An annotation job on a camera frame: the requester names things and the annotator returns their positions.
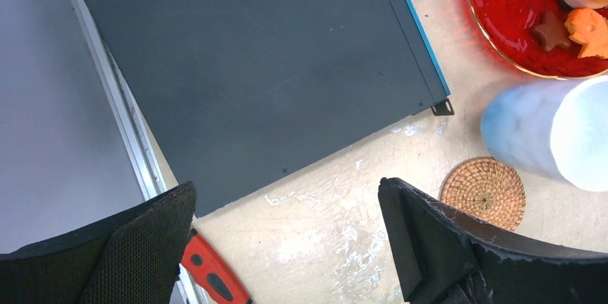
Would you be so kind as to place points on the red three-tier cake stand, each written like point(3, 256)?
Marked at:
point(507, 25)

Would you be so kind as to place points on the red handled wrench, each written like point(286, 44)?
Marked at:
point(212, 273)

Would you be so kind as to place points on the fish shaped yellow cookie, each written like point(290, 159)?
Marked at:
point(588, 28)

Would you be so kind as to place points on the dark grey box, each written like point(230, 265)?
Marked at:
point(241, 93)

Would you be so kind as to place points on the woven round coaster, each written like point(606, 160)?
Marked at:
point(488, 190)

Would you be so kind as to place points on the white ceramic mug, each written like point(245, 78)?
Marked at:
point(555, 128)

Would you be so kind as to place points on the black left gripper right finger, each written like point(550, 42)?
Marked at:
point(443, 255)

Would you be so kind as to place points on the plain chocolate star cookie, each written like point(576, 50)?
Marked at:
point(551, 33)

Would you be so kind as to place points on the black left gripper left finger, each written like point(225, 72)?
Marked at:
point(130, 257)

